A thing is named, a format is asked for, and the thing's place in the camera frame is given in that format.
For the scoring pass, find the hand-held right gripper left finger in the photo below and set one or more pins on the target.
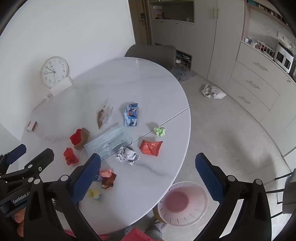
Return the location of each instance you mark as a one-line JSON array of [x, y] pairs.
[[87, 178]]

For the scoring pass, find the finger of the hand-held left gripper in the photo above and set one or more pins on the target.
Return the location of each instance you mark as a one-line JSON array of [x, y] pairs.
[[41, 160], [15, 153]]

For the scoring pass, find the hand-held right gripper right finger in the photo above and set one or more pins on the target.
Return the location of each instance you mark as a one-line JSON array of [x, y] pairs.
[[209, 178]]

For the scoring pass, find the dark blue paper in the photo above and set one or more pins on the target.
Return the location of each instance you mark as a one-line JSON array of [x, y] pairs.
[[98, 178]]

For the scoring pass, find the pink plastic bin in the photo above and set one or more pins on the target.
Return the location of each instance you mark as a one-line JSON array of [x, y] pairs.
[[182, 204]]

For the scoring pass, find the yellow crumpled paper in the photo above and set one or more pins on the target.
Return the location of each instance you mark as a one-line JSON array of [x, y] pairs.
[[94, 194]]

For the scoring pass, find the pink crumpled paper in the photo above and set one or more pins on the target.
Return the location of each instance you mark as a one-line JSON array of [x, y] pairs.
[[106, 172]]

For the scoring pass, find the brown snack box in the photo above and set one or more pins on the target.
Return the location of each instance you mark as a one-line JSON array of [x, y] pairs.
[[108, 182]]

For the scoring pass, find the red crumpled paper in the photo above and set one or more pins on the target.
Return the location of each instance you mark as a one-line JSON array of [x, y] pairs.
[[75, 137], [70, 156]]

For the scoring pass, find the small pink white box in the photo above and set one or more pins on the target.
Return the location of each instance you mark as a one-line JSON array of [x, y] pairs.
[[31, 126]]

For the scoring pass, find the blue face mask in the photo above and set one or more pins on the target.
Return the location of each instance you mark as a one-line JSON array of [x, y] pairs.
[[108, 144]]

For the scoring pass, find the white crumpled paper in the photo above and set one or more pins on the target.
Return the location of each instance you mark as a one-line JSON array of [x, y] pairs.
[[127, 155]]

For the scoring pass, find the clear snack wrapper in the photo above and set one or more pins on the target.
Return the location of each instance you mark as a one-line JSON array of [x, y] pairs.
[[104, 115]]

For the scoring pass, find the red snack packet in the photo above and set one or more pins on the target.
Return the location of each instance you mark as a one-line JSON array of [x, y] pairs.
[[150, 147]]

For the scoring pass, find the green crumpled paper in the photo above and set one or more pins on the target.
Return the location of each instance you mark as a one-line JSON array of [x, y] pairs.
[[160, 131]]

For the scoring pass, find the grey slipper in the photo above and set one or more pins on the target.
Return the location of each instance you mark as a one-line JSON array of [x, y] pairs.
[[155, 228]]

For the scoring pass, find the white folded card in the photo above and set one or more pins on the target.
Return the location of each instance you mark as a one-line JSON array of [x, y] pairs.
[[60, 87]]

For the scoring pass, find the blue milk carton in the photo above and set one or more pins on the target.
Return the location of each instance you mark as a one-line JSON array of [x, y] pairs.
[[131, 115]]

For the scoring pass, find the black tripod stand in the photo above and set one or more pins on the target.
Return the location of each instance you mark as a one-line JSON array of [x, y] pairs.
[[286, 192]]

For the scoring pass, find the white bag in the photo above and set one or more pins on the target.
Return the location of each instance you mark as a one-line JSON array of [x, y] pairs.
[[212, 92]]

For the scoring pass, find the beige drawer cabinet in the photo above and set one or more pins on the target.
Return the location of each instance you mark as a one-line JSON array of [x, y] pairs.
[[261, 81]]

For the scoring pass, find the dark chair back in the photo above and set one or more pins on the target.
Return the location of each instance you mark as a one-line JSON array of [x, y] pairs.
[[152, 53]]

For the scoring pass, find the tall beige cabinet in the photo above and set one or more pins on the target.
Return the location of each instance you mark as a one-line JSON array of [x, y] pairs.
[[196, 30]]

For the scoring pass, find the beige door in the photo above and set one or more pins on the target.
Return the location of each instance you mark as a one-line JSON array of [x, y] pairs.
[[140, 22]]

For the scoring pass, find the white round wall clock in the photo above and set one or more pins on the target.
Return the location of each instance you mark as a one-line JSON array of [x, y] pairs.
[[54, 72]]

